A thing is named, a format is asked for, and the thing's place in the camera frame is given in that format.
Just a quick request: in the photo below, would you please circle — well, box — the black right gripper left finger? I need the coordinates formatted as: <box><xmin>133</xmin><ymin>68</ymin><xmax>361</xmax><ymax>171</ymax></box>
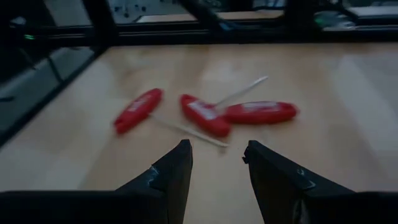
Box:
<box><xmin>0</xmin><ymin>138</ymin><xmax>194</xmax><ymax>224</ymax></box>

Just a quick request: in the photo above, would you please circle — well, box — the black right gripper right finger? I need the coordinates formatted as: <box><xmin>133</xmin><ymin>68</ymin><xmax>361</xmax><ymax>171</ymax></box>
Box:
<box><xmin>242</xmin><ymin>139</ymin><xmax>398</xmax><ymax>224</ymax></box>

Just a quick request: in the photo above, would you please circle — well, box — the red T-handle hex key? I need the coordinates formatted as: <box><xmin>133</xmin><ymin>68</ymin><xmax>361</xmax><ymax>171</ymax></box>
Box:
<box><xmin>223</xmin><ymin>100</ymin><xmax>299</xmax><ymax>126</ymax></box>
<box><xmin>180</xmin><ymin>75</ymin><xmax>269</xmax><ymax>138</ymax></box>
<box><xmin>113</xmin><ymin>87</ymin><xmax>230</xmax><ymax>149</ymax></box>

